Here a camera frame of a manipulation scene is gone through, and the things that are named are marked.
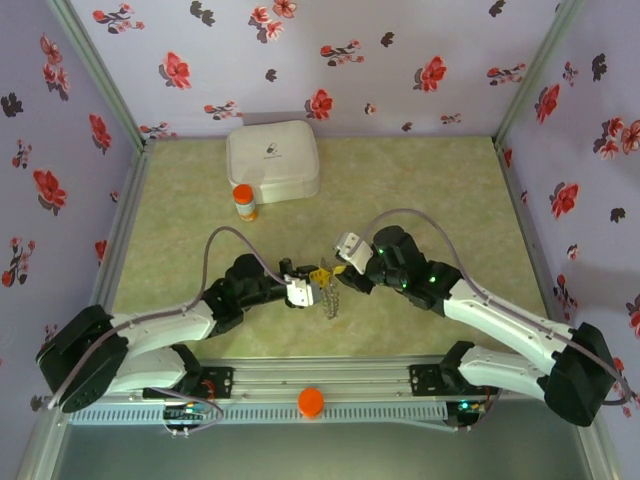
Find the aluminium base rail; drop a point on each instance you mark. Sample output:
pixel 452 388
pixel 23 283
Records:
pixel 320 372

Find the aluminium corner post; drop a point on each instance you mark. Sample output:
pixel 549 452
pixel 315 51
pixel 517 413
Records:
pixel 540 60
pixel 95 65

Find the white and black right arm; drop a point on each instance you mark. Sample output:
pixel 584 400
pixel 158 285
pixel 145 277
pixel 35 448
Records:
pixel 510 325

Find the orange round cap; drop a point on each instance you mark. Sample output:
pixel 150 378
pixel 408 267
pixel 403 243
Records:
pixel 310 402

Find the aluminium side rail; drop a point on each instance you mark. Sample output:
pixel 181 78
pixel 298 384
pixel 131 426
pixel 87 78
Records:
pixel 125 215
pixel 525 225

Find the white medicine box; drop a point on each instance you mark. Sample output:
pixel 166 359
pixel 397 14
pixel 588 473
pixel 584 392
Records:
pixel 272 160

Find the pill bottle with orange cap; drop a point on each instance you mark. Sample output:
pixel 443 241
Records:
pixel 245 200

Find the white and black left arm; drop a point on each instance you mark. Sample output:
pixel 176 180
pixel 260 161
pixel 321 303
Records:
pixel 165 325

